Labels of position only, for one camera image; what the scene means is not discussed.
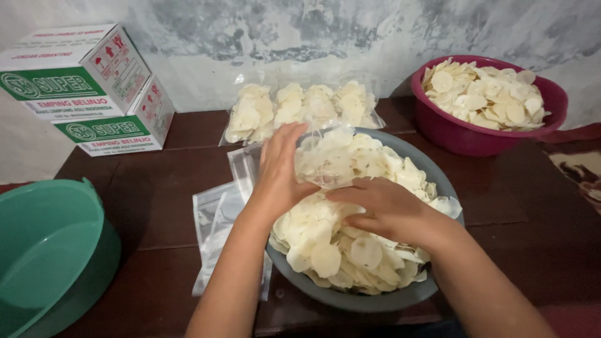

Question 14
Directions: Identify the clear plastic bag with chips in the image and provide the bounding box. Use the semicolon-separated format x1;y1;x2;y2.
293;120;358;191

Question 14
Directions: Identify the green plastic basin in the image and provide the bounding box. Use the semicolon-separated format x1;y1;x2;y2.
0;177;122;338

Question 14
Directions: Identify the patterned rug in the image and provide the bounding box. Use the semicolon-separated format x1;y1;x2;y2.
547;149;601;203

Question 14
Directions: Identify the grey plastic basin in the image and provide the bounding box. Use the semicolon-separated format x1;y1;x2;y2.
265;127;465;314

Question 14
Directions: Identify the small white green carton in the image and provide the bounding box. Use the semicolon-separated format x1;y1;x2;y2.
52;75;176;157

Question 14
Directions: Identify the person's left hand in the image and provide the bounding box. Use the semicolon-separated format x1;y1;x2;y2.
248;123;321;220

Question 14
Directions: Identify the pile of pale chips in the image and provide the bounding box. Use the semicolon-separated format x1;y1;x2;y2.
270;129;464;296

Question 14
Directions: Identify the person's right hand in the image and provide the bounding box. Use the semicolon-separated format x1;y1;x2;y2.
326;177;452;250

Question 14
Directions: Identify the stack of empty clear bags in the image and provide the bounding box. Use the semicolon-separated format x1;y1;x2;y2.
192;142;273;301

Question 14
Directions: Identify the filled clear chip bag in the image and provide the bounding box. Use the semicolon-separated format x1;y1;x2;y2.
221;83;277;146
303;83;340;126
332;79;387;131
274;82;307;128

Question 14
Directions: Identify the large white green carton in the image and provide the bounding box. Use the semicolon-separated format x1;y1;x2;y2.
0;23;152;121

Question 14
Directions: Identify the magenta plastic basin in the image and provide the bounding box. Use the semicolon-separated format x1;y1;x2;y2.
410;55;569;157

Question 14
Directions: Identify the heap of pale chips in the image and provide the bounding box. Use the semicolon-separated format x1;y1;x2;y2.
421;57;551;132

